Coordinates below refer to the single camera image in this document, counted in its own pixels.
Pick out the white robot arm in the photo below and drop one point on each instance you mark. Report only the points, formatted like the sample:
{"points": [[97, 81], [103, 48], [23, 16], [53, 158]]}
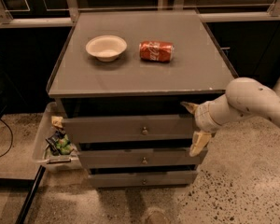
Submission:
{"points": [[243, 98]]}

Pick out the grey drawer cabinet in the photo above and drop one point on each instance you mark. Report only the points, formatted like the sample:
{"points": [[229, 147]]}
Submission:
{"points": [[83, 86]]}

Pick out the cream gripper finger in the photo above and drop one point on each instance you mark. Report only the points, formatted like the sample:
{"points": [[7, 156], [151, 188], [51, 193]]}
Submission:
{"points": [[191, 107], [199, 141]]}

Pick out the red soda can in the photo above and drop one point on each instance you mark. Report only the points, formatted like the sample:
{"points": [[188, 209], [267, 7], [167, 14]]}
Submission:
{"points": [[156, 51]]}

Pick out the green snack bag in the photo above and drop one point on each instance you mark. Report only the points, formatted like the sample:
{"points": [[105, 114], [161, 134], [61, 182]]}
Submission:
{"points": [[59, 144]]}

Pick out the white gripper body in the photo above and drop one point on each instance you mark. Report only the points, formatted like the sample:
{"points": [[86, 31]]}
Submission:
{"points": [[203, 118]]}

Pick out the metal railing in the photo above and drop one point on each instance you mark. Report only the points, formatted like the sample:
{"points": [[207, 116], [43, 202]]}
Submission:
{"points": [[49, 13]]}

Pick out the grey bottom drawer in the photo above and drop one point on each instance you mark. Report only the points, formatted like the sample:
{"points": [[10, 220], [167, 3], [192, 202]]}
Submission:
{"points": [[172, 178]]}

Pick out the grey top drawer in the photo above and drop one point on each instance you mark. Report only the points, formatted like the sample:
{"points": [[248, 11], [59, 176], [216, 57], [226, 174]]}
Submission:
{"points": [[128, 128]]}

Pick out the white paper bowl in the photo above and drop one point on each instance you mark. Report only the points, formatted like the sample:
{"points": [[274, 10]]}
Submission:
{"points": [[106, 48]]}

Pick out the grey middle drawer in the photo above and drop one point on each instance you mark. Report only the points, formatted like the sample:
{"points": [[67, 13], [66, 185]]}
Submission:
{"points": [[147, 157]]}

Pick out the black floor bar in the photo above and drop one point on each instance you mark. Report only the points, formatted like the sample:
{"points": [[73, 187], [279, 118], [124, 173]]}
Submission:
{"points": [[30, 196]]}

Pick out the grey drawer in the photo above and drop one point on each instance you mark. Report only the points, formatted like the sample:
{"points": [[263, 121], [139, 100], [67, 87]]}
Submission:
{"points": [[128, 128], [172, 178], [147, 157]]}

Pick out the tan crumpled wrapper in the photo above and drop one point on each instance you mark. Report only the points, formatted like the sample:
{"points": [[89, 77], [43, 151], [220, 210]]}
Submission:
{"points": [[56, 121]]}

